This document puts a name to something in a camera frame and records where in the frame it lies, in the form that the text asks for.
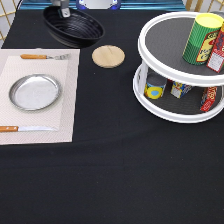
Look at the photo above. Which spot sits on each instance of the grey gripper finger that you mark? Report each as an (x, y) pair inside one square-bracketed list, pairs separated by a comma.
[(64, 7)]

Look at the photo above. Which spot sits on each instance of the round wooden coaster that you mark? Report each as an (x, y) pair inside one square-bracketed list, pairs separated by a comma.
[(108, 56)]

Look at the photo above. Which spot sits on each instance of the blue yellow small box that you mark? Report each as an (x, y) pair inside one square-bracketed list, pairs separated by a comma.
[(179, 90)]

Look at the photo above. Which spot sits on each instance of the black ribbed bowl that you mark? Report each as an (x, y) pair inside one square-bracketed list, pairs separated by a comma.
[(79, 30)]

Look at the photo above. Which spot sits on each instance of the gold wire rack left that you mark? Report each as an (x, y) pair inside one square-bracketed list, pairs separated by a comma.
[(7, 14)]

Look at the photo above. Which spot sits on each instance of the beige woven placemat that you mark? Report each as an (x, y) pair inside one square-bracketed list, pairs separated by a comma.
[(60, 115)]

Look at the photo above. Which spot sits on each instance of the wooden-handled knife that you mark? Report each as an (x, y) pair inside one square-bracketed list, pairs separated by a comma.
[(25, 128)]

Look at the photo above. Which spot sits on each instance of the red butter box lower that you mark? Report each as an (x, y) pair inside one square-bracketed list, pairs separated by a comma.
[(208, 98)]

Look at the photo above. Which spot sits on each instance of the round silver metal plate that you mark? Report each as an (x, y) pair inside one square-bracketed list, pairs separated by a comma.
[(35, 92)]

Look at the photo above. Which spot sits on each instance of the yellow blue tin can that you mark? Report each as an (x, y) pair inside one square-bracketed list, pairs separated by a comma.
[(155, 86)]

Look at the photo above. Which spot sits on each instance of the red raisins box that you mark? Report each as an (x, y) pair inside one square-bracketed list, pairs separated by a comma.
[(216, 59)]

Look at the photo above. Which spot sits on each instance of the wooden-handled fork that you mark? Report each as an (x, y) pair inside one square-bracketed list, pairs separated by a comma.
[(34, 56)]

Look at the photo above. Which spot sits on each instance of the white two-tier lazy Susan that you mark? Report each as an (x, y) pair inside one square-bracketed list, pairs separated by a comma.
[(160, 44)]

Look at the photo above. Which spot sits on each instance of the green yellow-lidded canister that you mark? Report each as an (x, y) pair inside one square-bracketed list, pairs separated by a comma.
[(202, 37)]

